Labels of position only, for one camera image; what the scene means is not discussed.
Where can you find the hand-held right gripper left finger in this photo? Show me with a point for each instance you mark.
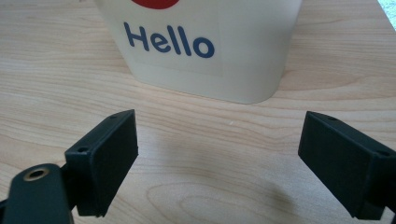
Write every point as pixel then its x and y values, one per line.
pixel 102 161

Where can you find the cream plastic bin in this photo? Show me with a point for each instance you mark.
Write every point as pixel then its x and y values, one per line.
pixel 249 46

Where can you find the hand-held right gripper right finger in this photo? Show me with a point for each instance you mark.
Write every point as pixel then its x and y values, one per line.
pixel 345 165

